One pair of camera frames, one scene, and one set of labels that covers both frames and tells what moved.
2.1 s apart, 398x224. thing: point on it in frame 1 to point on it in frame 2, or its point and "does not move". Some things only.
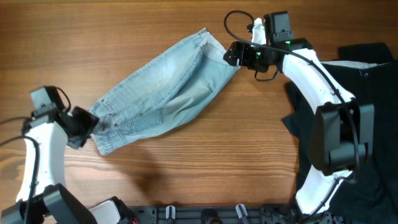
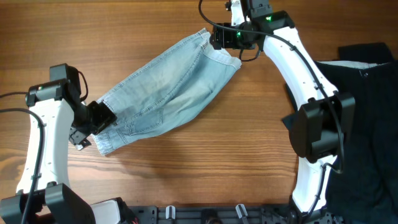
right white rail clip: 238,210 does not move
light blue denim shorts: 178,86 does not move
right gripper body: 252,55 to 237,38
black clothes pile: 369,73 does not move
